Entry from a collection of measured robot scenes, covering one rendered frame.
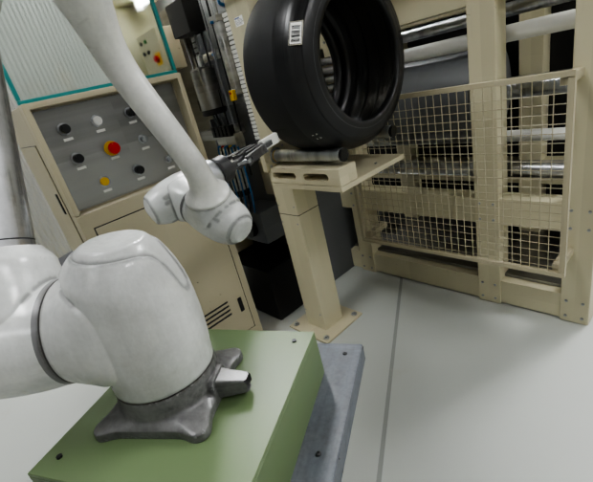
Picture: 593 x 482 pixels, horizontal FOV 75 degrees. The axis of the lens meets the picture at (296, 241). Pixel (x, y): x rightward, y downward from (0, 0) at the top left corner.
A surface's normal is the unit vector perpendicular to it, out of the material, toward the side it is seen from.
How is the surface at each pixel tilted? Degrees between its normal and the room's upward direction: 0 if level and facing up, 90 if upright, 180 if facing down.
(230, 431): 2
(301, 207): 90
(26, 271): 64
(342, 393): 0
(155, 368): 92
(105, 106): 90
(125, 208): 90
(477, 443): 0
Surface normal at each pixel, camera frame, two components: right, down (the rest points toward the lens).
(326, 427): -0.22, -0.89
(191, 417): -0.06, -0.82
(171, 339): 0.67, 0.13
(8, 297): 0.34, -0.36
